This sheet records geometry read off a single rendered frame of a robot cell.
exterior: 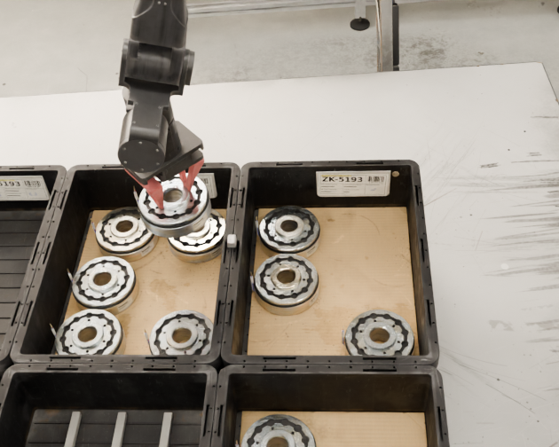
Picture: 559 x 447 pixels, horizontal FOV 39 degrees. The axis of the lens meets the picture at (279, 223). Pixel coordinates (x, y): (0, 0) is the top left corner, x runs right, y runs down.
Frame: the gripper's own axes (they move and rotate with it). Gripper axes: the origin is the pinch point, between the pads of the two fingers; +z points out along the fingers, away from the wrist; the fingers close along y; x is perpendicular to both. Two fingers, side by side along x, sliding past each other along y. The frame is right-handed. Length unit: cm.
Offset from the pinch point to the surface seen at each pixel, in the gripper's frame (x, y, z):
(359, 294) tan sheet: -20.1, 17.9, 21.8
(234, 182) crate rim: 5.3, 13.7, 11.7
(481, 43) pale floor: 79, 177, 110
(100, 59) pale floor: 176, 64, 107
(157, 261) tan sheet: 8.0, -2.4, 21.2
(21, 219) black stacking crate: 33.1, -15.1, 21.0
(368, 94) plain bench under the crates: 26, 65, 36
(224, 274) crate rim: -9.0, 0.6, 11.3
